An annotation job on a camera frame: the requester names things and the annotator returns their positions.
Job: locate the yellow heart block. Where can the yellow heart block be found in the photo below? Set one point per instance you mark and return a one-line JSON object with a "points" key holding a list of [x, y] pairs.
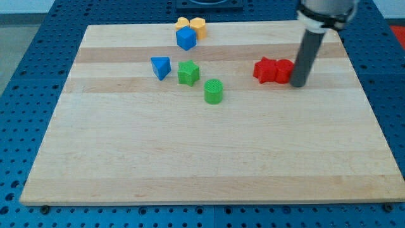
{"points": [[181, 23]]}

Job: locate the blue triangle block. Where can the blue triangle block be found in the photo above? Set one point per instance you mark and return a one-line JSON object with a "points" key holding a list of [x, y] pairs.
{"points": [[161, 66]]}

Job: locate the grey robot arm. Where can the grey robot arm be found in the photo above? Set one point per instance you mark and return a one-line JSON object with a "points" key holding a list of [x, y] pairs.
{"points": [[319, 16]]}

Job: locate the red star block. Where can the red star block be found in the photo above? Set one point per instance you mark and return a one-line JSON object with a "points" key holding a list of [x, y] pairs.
{"points": [[265, 70]]}

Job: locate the green cylinder block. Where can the green cylinder block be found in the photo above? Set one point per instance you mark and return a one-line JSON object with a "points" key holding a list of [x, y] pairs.
{"points": [[213, 91]]}

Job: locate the yellow hexagon block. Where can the yellow hexagon block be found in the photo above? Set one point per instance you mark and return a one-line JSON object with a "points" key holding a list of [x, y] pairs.
{"points": [[199, 26]]}

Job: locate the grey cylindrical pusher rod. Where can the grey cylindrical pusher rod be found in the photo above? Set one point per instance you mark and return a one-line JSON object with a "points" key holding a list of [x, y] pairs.
{"points": [[305, 58]]}

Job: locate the blue cube block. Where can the blue cube block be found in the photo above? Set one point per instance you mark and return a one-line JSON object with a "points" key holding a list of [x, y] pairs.
{"points": [[186, 38]]}

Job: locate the wooden board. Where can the wooden board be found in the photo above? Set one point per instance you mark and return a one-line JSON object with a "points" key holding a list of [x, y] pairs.
{"points": [[121, 136]]}

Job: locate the green star block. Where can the green star block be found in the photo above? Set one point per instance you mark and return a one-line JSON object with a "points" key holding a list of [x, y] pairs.
{"points": [[188, 73]]}

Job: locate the red cylinder block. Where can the red cylinder block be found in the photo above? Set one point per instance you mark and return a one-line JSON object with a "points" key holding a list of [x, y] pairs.
{"points": [[284, 69]]}

